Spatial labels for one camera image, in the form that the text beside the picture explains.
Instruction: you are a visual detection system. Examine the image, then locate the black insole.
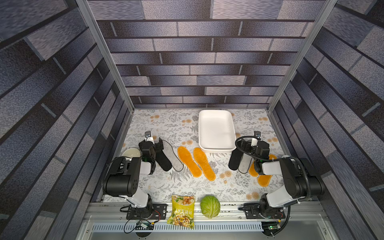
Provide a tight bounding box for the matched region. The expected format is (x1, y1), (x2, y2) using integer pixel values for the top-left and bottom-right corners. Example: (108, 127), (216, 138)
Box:
(156, 150), (172, 172)
(229, 148), (244, 171)

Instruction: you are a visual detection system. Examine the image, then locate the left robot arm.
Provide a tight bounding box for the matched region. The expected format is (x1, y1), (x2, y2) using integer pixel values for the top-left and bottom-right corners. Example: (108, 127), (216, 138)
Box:
(102, 139), (164, 214)

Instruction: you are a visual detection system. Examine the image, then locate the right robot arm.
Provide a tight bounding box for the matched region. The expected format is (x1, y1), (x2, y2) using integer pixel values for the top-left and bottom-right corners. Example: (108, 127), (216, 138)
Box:
(244, 137), (325, 218)

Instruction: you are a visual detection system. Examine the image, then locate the white plastic storage box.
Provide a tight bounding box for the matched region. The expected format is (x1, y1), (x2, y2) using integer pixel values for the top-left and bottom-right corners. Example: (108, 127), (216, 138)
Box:
(198, 110), (236, 154)

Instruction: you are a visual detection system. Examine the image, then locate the white bowl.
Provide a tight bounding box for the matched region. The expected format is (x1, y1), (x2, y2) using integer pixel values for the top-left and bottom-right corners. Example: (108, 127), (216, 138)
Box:
(122, 148), (142, 159)

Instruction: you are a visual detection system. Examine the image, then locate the orange insole far right inner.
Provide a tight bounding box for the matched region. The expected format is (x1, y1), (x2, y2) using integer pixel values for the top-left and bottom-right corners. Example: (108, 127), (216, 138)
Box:
(249, 162), (259, 178)

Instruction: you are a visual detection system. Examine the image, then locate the orange insole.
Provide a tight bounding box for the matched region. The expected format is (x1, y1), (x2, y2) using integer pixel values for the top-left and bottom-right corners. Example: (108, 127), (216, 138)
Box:
(249, 162), (259, 178)
(258, 154), (277, 188)
(193, 148), (216, 182)
(177, 146), (202, 178)

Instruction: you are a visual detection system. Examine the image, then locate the grey felt insole right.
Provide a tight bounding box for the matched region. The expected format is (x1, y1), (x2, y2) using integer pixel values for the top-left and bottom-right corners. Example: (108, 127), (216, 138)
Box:
(238, 154), (254, 174)

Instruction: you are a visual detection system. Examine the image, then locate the grey felt insole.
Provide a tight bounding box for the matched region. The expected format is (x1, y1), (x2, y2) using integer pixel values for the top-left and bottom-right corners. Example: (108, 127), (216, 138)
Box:
(238, 154), (254, 174)
(163, 140), (184, 172)

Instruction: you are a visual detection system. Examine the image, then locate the orange insole centre left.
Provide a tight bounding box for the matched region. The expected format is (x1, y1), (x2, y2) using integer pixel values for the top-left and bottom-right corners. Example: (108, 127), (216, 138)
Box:
(177, 146), (202, 178)

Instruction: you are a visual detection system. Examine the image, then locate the grey felt insole left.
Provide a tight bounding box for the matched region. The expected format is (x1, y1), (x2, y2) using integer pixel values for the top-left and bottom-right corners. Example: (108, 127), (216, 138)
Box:
(163, 140), (184, 172)

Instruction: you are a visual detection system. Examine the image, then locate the floral table cloth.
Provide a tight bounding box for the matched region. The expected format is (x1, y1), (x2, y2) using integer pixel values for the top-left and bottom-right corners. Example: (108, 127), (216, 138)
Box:
(123, 109), (284, 202)

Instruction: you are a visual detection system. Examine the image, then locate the orange insole far right outer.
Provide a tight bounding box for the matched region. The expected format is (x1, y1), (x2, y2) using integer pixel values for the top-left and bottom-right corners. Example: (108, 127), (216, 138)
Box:
(258, 154), (277, 188)

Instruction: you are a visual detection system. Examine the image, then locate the orange insole centre right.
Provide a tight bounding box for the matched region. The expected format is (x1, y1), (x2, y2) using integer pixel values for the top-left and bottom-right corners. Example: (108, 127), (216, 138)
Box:
(193, 148), (216, 182)

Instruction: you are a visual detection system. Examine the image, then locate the green yellow snack bag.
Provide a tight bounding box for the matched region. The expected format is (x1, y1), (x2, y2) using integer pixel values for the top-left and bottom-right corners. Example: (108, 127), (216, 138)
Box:
(167, 195), (196, 229)

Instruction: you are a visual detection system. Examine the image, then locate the green cabbage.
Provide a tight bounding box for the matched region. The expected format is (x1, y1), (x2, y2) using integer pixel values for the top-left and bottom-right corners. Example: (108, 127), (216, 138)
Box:
(200, 195), (221, 219)

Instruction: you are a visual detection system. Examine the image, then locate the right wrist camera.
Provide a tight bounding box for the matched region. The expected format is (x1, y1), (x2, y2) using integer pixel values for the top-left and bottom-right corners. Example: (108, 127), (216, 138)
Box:
(251, 131), (261, 147)

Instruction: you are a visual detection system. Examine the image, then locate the black corrugated cable conduit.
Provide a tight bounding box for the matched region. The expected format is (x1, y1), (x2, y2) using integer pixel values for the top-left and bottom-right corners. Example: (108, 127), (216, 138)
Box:
(234, 135), (313, 202)

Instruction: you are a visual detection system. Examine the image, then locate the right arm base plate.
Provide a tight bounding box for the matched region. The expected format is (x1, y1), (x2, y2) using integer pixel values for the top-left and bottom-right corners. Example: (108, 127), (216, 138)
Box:
(239, 203), (286, 220)

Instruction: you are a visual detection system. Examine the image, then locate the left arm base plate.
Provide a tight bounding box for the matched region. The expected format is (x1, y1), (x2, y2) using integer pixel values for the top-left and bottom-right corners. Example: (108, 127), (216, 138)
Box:
(126, 204), (168, 221)

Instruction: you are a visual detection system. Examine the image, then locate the aluminium front rail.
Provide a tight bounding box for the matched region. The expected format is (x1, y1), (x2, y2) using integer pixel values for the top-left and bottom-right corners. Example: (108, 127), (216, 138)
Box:
(76, 202), (338, 240)

